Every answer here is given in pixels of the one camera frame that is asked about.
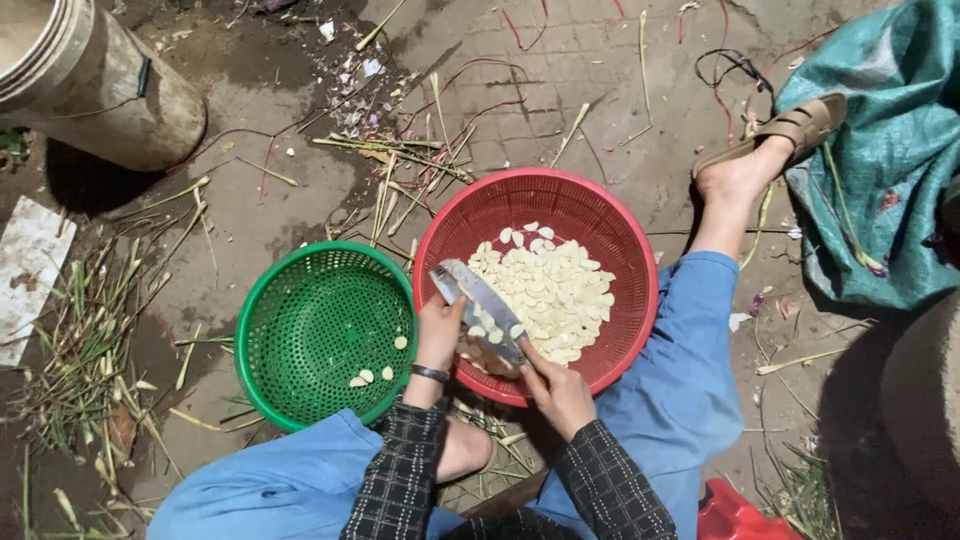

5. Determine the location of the person's left leg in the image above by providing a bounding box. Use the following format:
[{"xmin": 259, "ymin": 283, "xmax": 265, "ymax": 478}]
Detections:
[{"xmin": 146, "ymin": 408, "xmax": 496, "ymax": 540}]

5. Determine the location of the person's leg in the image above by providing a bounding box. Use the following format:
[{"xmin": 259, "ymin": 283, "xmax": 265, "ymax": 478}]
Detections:
[
  {"xmin": 528, "ymin": 135, "xmax": 796, "ymax": 540},
  {"xmin": 146, "ymin": 408, "xmax": 496, "ymax": 540}
]

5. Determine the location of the brown sandal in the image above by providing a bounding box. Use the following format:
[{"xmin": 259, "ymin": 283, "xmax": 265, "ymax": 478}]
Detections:
[{"xmin": 690, "ymin": 92, "xmax": 849, "ymax": 181}]

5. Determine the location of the dirty white plastic bucket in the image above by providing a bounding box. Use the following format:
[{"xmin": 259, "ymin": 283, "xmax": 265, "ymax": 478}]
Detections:
[{"xmin": 0, "ymin": 0, "xmax": 208, "ymax": 174}]

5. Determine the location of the red plastic colander basket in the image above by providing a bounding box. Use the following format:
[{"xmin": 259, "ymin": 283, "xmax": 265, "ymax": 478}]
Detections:
[{"xmin": 411, "ymin": 167, "xmax": 660, "ymax": 408}]

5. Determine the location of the black cable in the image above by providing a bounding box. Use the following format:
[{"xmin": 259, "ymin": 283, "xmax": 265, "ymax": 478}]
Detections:
[{"xmin": 693, "ymin": 48, "xmax": 777, "ymax": 95}]

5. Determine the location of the person's right hand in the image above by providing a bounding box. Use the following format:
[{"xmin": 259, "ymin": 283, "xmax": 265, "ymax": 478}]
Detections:
[{"xmin": 517, "ymin": 339, "xmax": 599, "ymax": 444}]

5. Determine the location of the heap of green stalk trimmings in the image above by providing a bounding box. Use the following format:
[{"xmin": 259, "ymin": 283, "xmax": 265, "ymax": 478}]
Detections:
[{"xmin": 7, "ymin": 176, "xmax": 226, "ymax": 540}]

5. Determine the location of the person's left hand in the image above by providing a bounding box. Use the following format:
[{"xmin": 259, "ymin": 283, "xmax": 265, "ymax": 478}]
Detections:
[{"xmin": 411, "ymin": 292, "xmax": 470, "ymax": 376}]

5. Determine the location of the white flat board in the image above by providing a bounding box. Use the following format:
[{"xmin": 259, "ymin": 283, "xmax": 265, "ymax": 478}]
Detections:
[{"xmin": 0, "ymin": 195, "xmax": 78, "ymax": 369}]

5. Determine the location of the person's right leg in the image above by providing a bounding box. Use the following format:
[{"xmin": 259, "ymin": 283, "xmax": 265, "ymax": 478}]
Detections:
[{"xmin": 528, "ymin": 135, "xmax": 796, "ymax": 540}]

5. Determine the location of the green plastic colander basket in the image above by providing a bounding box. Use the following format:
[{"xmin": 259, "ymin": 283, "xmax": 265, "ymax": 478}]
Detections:
[{"xmin": 234, "ymin": 240, "xmax": 418, "ymax": 434}]

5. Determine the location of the wooden stool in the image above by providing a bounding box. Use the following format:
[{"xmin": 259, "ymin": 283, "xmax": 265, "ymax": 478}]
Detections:
[{"xmin": 459, "ymin": 468, "xmax": 552, "ymax": 520}]

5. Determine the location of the pile of peeled garlic cloves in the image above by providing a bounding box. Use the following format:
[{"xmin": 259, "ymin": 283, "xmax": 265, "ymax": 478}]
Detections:
[{"xmin": 465, "ymin": 221, "xmax": 618, "ymax": 369}]

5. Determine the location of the teal woven sack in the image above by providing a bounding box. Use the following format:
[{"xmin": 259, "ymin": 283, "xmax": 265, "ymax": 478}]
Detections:
[{"xmin": 774, "ymin": 0, "xmax": 960, "ymax": 312}]

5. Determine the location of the steel kitchen knife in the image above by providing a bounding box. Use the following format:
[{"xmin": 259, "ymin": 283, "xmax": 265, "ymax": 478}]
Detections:
[{"xmin": 429, "ymin": 258, "xmax": 532, "ymax": 370}]

